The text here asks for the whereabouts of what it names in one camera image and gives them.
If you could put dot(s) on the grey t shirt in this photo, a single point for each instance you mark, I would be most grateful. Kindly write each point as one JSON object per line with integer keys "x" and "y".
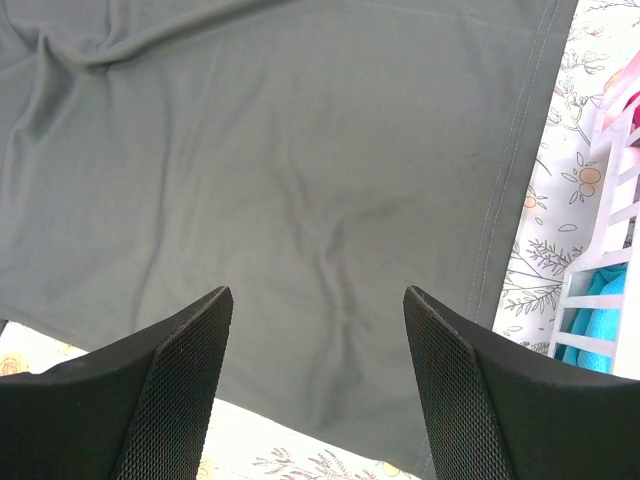
{"x": 275, "y": 175}

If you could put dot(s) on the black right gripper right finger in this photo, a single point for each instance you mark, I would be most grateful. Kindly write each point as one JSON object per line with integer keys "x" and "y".
{"x": 494, "y": 409}

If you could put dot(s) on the floral patterned table mat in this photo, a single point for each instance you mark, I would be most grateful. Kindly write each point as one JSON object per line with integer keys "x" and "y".
{"x": 550, "y": 200}

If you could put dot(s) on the white plastic laundry basket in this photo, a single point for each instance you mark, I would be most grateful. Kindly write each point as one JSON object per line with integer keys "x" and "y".
{"x": 615, "y": 146}

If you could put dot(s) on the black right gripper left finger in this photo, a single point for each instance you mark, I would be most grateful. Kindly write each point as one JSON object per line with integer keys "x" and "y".
{"x": 138, "y": 408}

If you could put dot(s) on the teal t shirt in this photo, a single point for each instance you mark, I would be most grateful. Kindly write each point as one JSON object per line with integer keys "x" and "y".
{"x": 601, "y": 324}

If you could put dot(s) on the pink t shirt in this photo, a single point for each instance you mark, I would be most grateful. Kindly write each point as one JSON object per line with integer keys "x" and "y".
{"x": 636, "y": 111}

